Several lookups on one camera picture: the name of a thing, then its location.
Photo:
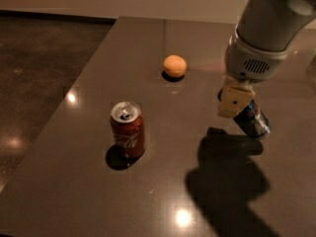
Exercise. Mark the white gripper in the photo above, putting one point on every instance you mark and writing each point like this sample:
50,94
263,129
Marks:
253,64

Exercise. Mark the silver blue redbull can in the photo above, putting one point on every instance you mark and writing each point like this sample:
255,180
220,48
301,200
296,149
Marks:
253,121

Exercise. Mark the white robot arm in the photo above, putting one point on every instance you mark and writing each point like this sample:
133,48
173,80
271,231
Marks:
283,18

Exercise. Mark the red coca-cola can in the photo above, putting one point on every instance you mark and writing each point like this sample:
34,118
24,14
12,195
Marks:
128,129

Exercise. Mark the orange fruit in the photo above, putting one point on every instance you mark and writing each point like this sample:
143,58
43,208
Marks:
175,66

